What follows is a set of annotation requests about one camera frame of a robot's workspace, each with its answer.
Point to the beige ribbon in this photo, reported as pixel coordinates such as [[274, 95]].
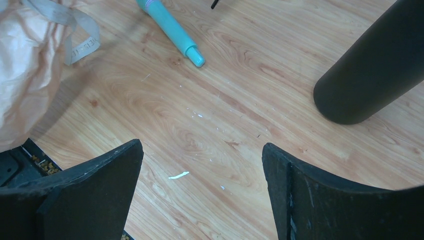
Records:
[[70, 17]]

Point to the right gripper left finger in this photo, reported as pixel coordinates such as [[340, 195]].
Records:
[[89, 201]]

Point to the black microphone tripod stand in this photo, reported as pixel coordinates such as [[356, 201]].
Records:
[[213, 5]]

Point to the black vase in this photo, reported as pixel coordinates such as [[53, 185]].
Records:
[[382, 65]]

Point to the teal toy microphone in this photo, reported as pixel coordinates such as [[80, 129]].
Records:
[[174, 31]]

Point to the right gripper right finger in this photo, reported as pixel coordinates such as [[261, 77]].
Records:
[[309, 203]]

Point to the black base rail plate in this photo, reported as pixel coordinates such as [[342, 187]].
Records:
[[25, 163]]

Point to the peach paper bouquet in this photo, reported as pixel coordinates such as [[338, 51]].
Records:
[[31, 60]]

